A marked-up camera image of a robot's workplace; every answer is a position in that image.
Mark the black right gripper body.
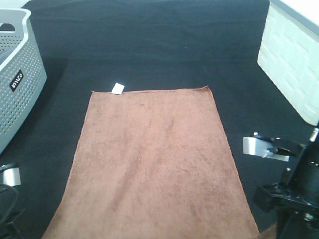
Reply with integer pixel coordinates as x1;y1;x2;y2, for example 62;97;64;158
253;184;319;239

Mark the black table cloth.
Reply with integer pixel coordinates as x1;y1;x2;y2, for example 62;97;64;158
0;0;313;239

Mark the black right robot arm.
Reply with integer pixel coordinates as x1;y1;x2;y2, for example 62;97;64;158
253;127;319;239

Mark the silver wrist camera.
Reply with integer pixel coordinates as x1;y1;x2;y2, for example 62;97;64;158
243;132;305;162
0;163;21;187

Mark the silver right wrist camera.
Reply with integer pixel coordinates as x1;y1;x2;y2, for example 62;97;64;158
243;132;305;162

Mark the brown microfibre towel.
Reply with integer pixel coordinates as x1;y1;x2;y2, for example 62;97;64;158
43;87;259;239

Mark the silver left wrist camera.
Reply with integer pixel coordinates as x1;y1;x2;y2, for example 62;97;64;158
0;163;21;187

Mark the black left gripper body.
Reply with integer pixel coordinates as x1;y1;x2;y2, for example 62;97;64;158
0;184;25;239

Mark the white plastic storage bin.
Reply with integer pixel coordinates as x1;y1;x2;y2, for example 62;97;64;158
257;0;319;125

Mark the grey perforated laundry basket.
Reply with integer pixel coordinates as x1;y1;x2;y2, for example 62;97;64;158
0;8;47;151

